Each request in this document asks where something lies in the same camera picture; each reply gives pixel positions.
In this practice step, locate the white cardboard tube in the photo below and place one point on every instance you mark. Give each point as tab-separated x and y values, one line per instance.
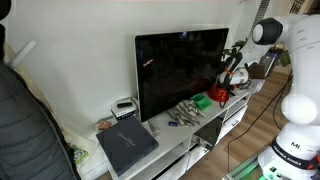
21	55

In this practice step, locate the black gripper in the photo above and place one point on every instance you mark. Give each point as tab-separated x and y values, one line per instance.
232	73

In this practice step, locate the black flat screen tv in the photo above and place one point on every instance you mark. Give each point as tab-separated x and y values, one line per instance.
172	67

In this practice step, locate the striped grey white cloth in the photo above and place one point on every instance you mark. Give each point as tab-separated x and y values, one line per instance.
185	113

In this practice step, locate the small brown box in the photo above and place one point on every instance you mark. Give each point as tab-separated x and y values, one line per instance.
104	125

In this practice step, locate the small blue cylinder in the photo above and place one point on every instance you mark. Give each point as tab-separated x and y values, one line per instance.
173	124

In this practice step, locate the person in grey jacket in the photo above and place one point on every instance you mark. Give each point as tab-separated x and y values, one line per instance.
32	147

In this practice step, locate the orange sequin hat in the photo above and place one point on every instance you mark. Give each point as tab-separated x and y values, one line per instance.
218	94

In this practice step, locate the black remote control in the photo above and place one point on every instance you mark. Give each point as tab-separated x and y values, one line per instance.
125	104

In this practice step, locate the potted green plant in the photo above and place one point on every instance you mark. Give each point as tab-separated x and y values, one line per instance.
235	48

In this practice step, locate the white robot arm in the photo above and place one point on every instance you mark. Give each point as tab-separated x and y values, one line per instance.
294	153

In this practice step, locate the white set-top box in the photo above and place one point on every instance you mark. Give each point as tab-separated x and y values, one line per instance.
121	113

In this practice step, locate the green printed booklet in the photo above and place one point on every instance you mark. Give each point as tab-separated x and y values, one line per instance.
79	155

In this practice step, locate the green plastic box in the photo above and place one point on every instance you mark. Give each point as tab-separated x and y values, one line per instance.
201	101

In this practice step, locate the folded paper leaflets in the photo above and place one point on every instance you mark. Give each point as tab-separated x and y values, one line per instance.
154	128

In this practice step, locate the white tv cabinet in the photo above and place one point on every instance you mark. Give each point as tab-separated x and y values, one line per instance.
177	152

